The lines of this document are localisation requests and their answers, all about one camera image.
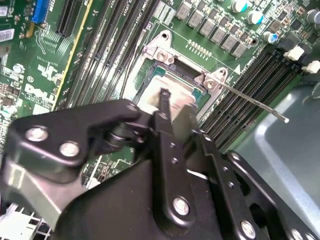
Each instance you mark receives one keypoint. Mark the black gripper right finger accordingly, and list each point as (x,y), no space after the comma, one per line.
(215,160)

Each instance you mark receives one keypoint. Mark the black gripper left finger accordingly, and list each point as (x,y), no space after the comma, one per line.
(52,127)

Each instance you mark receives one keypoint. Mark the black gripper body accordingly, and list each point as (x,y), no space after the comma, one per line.
(112,212)

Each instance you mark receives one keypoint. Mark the thin metal locking lever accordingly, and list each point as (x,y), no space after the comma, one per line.
(252,102)
(131,62)

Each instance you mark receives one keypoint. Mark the silver CPU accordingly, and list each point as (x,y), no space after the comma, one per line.
(147,95)

